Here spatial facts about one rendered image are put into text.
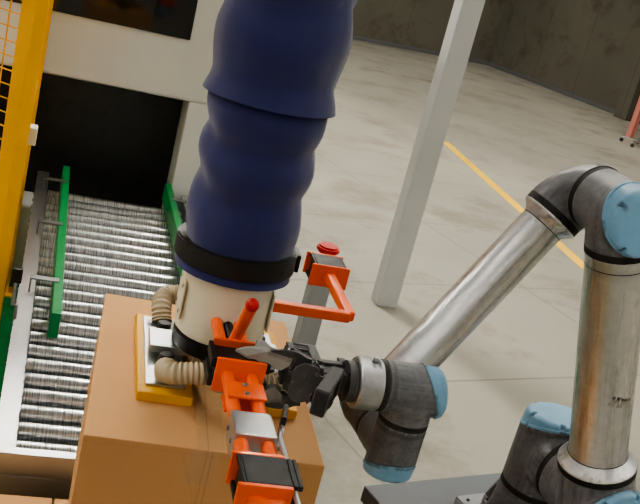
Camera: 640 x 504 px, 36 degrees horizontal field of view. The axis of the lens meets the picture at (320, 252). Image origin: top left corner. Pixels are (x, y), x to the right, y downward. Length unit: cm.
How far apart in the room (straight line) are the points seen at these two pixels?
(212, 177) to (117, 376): 40
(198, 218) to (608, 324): 74
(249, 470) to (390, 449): 47
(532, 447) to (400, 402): 51
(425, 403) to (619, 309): 38
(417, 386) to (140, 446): 47
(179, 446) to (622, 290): 80
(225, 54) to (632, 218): 73
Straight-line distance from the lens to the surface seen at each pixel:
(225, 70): 167
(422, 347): 182
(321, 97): 168
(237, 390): 152
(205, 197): 173
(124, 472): 166
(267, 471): 132
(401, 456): 174
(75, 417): 272
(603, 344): 182
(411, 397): 168
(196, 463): 165
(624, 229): 170
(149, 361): 183
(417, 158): 534
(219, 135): 170
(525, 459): 213
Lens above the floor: 190
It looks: 18 degrees down
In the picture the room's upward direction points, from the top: 15 degrees clockwise
